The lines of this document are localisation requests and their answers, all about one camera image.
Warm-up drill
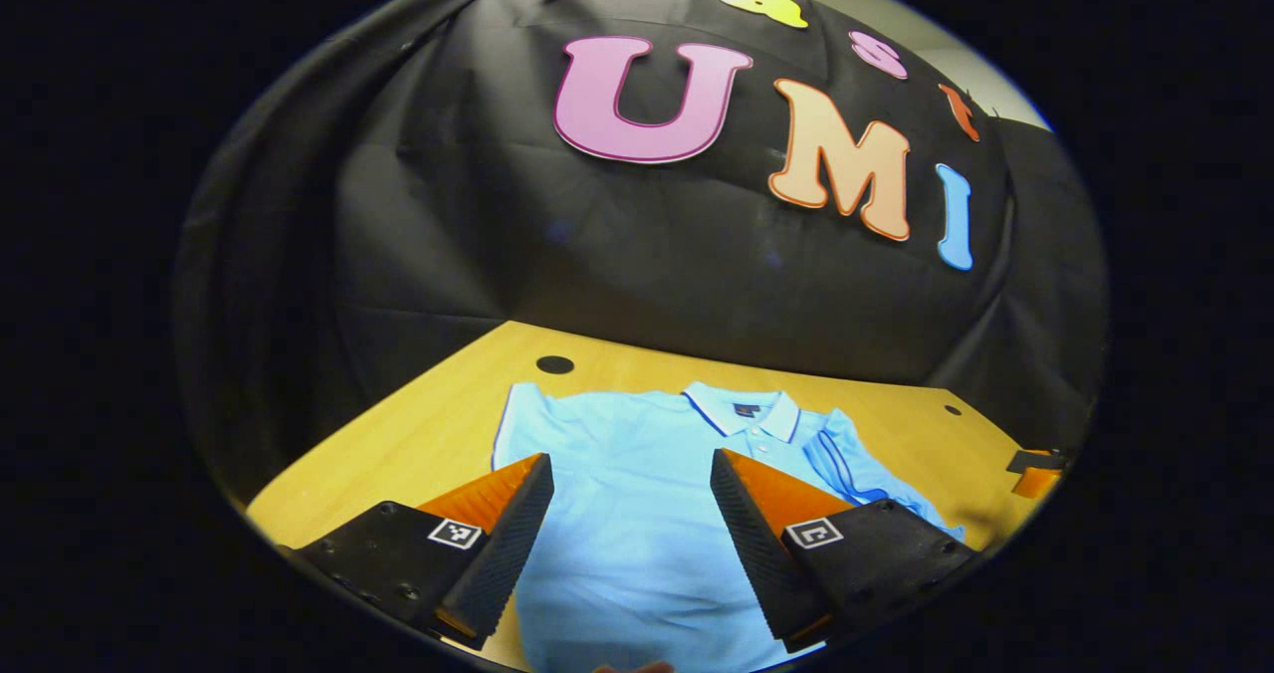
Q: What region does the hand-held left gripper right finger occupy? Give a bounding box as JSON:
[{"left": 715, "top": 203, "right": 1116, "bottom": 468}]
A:
[{"left": 710, "top": 448, "right": 981, "bottom": 654}]

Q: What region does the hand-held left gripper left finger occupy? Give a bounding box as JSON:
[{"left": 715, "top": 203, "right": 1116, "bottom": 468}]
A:
[{"left": 284, "top": 452, "right": 555, "bottom": 652}]

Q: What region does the light blue T-shirt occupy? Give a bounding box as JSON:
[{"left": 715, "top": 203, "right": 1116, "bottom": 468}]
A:
[{"left": 491, "top": 381, "right": 966, "bottom": 673}]

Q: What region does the black backdrop cloth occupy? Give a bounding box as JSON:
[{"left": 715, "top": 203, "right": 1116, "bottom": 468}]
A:
[{"left": 172, "top": 0, "right": 1110, "bottom": 510}]

